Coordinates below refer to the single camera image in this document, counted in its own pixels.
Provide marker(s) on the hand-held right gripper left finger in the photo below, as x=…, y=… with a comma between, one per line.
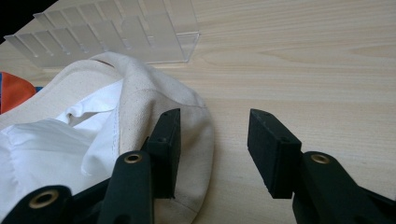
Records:
x=166, y=149

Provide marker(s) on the beige canvas cap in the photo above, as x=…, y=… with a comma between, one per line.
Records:
x=149, y=93

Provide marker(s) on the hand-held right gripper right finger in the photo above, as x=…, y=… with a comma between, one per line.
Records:
x=271, y=155

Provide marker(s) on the clear acrylic rack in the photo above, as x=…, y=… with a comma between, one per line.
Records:
x=134, y=34

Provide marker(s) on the blue and orange cap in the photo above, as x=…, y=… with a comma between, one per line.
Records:
x=14, y=91

